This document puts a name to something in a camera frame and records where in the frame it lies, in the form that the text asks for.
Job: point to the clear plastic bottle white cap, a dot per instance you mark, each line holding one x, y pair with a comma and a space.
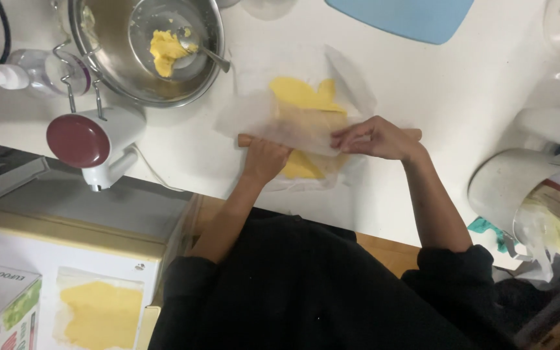
42, 73

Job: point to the metal spoon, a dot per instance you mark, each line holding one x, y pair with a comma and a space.
212, 57

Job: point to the metal mixer beater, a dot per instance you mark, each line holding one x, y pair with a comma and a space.
97, 92
66, 73

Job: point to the white round bin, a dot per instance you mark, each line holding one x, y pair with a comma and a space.
498, 189

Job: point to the yellow dough lump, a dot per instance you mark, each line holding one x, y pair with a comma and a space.
166, 51

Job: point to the clear plastic bag with packaging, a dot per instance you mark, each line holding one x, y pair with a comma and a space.
557, 218

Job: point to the wooden rolling pin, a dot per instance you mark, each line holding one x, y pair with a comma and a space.
245, 140

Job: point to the person's black clothing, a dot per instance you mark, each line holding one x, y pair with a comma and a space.
309, 291

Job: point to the flattened yellow dough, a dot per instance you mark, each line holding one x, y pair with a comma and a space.
299, 95

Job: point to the person's right hand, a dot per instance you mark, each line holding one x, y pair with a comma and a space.
382, 141

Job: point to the person's left hand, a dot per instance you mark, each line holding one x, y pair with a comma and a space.
264, 160

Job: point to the rolled dough sheet on paper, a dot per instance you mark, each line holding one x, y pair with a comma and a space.
100, 311

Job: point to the translucent baking paper sheet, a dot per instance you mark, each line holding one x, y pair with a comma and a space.
260, 116

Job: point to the person's left fingers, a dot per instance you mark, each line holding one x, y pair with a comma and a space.
270, 147

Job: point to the white hand mixer red cap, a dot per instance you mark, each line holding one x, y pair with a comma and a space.
95, 141

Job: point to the teal cloth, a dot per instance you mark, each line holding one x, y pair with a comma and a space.
484, 228

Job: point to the small steel bowl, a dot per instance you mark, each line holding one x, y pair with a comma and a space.
148, 19

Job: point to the large steel mixing bowl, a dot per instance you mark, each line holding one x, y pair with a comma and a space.
114, 58

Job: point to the blue cutting board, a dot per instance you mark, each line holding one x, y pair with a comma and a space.
406, 17

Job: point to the person's right fingers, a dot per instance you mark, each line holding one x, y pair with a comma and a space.
353, 138

